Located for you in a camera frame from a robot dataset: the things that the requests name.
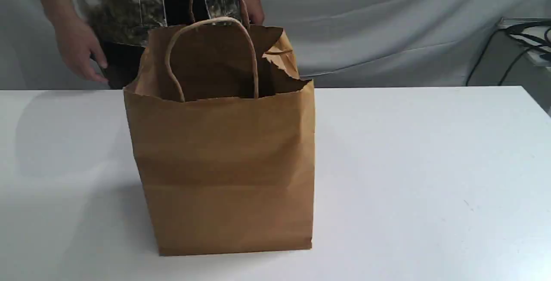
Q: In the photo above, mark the white draped backdrop cloth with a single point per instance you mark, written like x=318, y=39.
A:
x=338, y=42

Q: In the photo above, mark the person in camouflage jacket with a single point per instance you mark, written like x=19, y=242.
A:
x=122, y=26

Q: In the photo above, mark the person's right hand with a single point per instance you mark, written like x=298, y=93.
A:
x=78, y=46

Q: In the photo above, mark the brown paper bag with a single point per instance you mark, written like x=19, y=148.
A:
x=223, y=136

